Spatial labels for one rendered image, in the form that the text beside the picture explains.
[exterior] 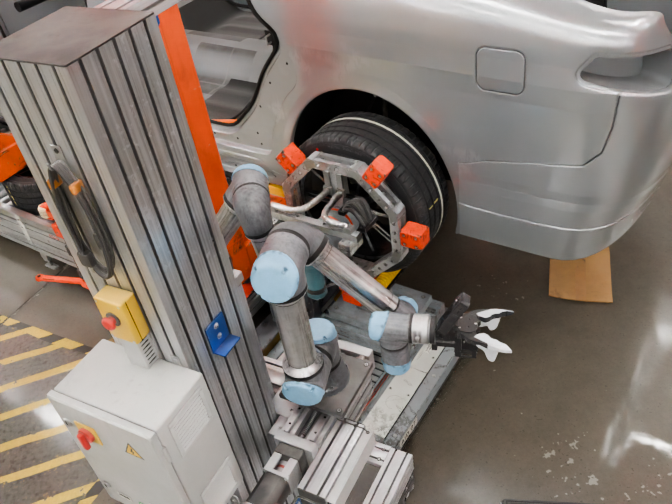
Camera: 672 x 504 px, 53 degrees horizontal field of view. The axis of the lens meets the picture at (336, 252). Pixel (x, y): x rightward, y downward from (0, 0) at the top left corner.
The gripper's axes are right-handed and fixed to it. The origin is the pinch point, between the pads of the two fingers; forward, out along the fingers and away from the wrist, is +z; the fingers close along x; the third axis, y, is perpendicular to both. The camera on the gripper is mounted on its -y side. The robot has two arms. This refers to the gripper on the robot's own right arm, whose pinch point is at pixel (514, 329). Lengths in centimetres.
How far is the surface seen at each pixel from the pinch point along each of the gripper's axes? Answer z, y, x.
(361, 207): -55, 10, -77
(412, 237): -38, 25, -82
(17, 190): -287, 56, -168
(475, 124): -16, -15, -93
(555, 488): 19, 118, -52
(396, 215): -43, 17, -83
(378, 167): -49, -3, -84
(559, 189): 13, 5, -85
